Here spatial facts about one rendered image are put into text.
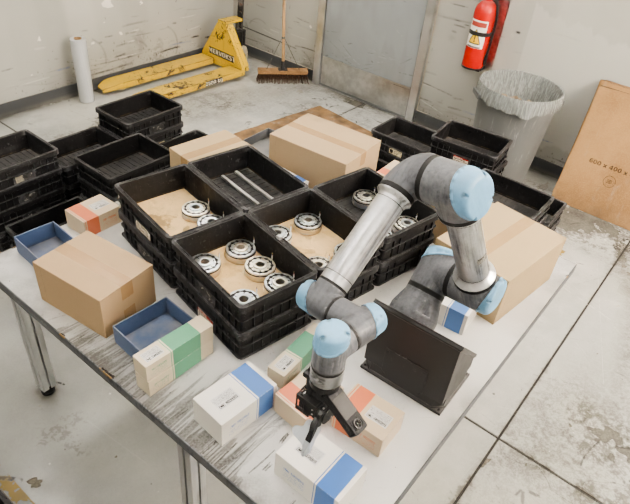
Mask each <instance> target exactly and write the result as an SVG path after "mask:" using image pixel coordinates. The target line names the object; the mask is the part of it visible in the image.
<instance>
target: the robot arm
mask: <svg viewBox="0 0 630 504"><path fill-rule="evenodd" d="M377 190H378V193H377V195H376V196H375V198H374V199H373V200H372V202H371V203H370V205H369V206H368V208H367V209H366V211H365V212H364V213H363V215H362V216H361V218H360V219H359V221H358V222H357V223H356V225H355V226H354V228H353V229H352V231H351V232H350V234H349V235H348V236H347V238H346V239H345V241H344V242H343V244H342V245H341V246H340V248H339V249H338V251H337V252H336V254H335V255H334V257H333V258H332V259H331V261H330V262H329V264H328V265H327V267H326V268H325V269H324V271H323V272H322V274H321V275H320V277H319V278H318V280H317V281H316V280H307V281H305V283H303V284H301V286H300V287H299V289H298V291H297V293H296V303H297V305H298V306H299V307H300V308H301V309H302V310H304V311H305V312H307V314H309V315H310V316H313V317H315V318H316V319H318V320H320V321H321V322H320V323H319V324H318V325H317V327H316V329H315V334H314V337H313V341H312V346H313V347H312V356H311V366H310V367H309V368H308V369H306V370H305V371H304V372H303V377H305V378H306V384H305V385H304V386H303V387H302V388H301V390H300V391H299V392H298V393H296V403H295V408H296V409H297V410H299V411H300V412H301V413H302V414H304V415H305V416H307V417H309V416H311V417H312V418H314V419H313V420H312V419H308V420H307V421H306V422H305V424H304V425H303V426H299V425H295V426H294V427H293V428H292V432H293V434H294V436H295V437H296V438H297V439H298V440H299V442H300V443H301V444H302V450H301V456H302V457H304V456H305V455H307V454H309V453H310V452H311V449H312V447H313V445H314V442H315V440H316V438H317V436H318V435H319V433H320V431H321V428H320V426H321V423H322V424H326V423H327V422H328V421H329V420H330V419H331V418H332V417H333V416H335V417H336V419H337V420H338V422H339V423H340V425H341V426H342V427H343V429H344V430H345V432H346V433H347V434H348V436H349V437H350V438H353V437H356V436H358V435H359V434H360V433H361V432H362V431H363V430H364V429H365V428H366V427H367V423H366V421H365V420H364V419H363V417H362V416H361V414H360V413H359V412H358V410H357V409H356V407H355V406H354V405H353V403H352V402H351V400H350V399H349V398H348V396H347V395H346V394H345V392H344V391H343V389H342V388H341V383H342V381H343V376H344V371H345V365H346V359H347V358H348V357H349V356H351V355H352V354H354V353H355V352H356V351H358V350H359V349H360V348H362V347H363V346H365V345H366V344H367V343H369V342H370V341H372V340H374V339H376V338H377V336H378V335H379V334H381V333H382V332H383V331H384V330H385V329H386V327H387V324H388V323H387V316H386V314H385V312H384V310H383V309H382V308H381V307H380V306H379V305H377V304H376V303H366V304H363V305H361V307H360V306H358V305H356V304H355V303H353V302H351V301H349V300H348V299H346V298H344V297H345V295H346V294H347V292H348V291H349V289H350V288H351V286H352V285H353V283H354V282H355V281H356V279H357V278H358V276H359V275H360V273H361V272H362V270H363V269H364V267H365V266H366V264H367V263H368V261H369V260H370V259H371V257H372V256H373V254H374V253H375V251H376V250H377V248H378V247H379V245H380V244H381V242H382V241H383V240H384V238H385V237H386V235H387V234H388V232H389V231H390V229H391V228H392V226H393V225H394V223H395V222H396V220H397V219H398V218H399V216H400V215H401V213H402V212H403V210H405V209H410V207H411V206H412V205H413V203H414V202H415V201H417V200H419V201H422V202H424V203H427V204H429V205H432V206H434V207H435V209H436V213H437V216H438V219H439V220H440V221H441V223H443V224H444V225H446V227H447V231H448V235H449V239H450V243H451V248H452V250H451V249H449V248H446V247H442V246H438V245H432V246H429V247H428V248H427V250H426V251H425V253H424V254H423V255H422V256H421V260H420V262H419V263H418V265H417V267H416V269H415V271H414V273H413V274H412V276H411V278H410V280H409V282H408V284H407V285H406V287H405V288H404V289H403V290H402V291H401V292H400V293H399V294H398V295H396V296H395V297H394V298H393V299H392V301H391V303H390V304H389V306H390V307H392V308H394V309H396V310H398V311H399V312H401V313H403V314H405V315H407V316H409V317H410V318H412V319H414V320H416V321H418V322H420V323H421V324H423V325H425V326H427V327H429V328H430V329H432V330H434V329H435V328H436V326H437V323H438V318H439V312H440V307H441V304H442V302H443V300H444V298H445V297H448V298H450V299H452V300H454V301H456V302H458V303H460V304H462V305H464V306H466V307H468V308H470V309H472V310H474V311H475V312H479V313H481V314H483V315H488V314H490V313H491V312H492V311H493V310H494V309H495V308H496V307H497V306H498V304H499V303H500V301H501V299H502V297H503V295H504V293H505V291H506V288H507V281H506V280H505V279H503V277H499V276H497V275H496V270H495V267H494V265H493V264H492V263H491V262H490V261H489V260H488V256H487V250H486V244H485V238H484V232H483V226H482V221H481V218H482V217H484V216H485V215H486V213H487V212H488V210H489V209H490V206H491V204H492V201H493V199H492V196H493V195H494V184H493V180H492V178H491V176H490V175H489V174H488V173H487V172H485V171H483V170H480V169H479V168H477V167H475V166H472V165H466V164H463V163H460V162H457V161H454V160H451V159H448V158H445V157H442V156H439V155H437V154H434V153H419V154H416V155H413V156H411V157H408V158H406V159H405V160H403V161H401V162H400V163H398V164H397V165H396V166H395V167H393V168H392V169H391V170H390V171H389V172H388V173H387V174H386V175H385V176H384V178H383V179H382V180H381V182H380V183H379V185H378V186H377ZM303 389H304V390H303ZM302 390H303V391H302ZM301 391H302V392H301ZM298 399H299V406H298V405H297V403H298Z"/></svg>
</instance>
